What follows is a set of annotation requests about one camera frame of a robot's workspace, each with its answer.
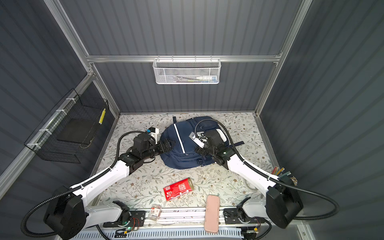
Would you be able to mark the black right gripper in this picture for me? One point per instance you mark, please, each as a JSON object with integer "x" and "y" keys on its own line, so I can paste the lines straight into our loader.
{"x": 201, "y": 150}

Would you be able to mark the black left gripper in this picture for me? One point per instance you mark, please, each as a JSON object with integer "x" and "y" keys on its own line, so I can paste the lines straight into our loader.
{"x": 167, "y": 148}

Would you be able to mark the navy blue student backpack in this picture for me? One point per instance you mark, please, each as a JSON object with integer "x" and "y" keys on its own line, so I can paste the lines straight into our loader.
{"x": 184, "y": 155}

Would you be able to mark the red snack packet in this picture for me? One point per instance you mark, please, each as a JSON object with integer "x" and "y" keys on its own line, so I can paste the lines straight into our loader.
{"x": 178, "y": 189}

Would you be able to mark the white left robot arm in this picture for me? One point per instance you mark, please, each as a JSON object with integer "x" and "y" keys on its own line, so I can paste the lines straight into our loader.
{"x": 69, "y": 214}

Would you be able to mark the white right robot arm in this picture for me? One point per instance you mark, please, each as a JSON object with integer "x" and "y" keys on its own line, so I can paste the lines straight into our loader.
{"x": 279, "y": 204}

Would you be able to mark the white marker in basket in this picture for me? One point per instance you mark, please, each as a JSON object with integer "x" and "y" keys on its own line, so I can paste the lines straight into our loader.
{"x": 208, "y": 79}

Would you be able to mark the small clear eraser box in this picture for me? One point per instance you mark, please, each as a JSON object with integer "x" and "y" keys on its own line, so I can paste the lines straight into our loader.
{"x": 155, "y": 212}

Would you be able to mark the clear tape roll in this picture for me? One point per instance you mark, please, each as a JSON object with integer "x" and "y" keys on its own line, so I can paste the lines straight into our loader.
{"x": 248, "y": 185}

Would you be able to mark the pink pencil case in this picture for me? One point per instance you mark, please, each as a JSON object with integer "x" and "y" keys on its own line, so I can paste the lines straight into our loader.
{"x": 211, "y": 223}

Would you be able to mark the pink cup with pencils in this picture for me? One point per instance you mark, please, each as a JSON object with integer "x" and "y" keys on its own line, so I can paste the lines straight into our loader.
{"x": 282, "y": 173}

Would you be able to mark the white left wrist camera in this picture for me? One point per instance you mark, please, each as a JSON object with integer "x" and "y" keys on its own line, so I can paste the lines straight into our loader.
{"x": 154, "y": 132}

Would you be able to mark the white wire mesh basket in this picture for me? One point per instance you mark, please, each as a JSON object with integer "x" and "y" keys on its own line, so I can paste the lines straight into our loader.
{"x": 184, "y": 73}

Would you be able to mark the black wire wall basket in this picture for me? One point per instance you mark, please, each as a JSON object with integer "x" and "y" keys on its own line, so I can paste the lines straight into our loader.
{"x": 71, "y": 130}

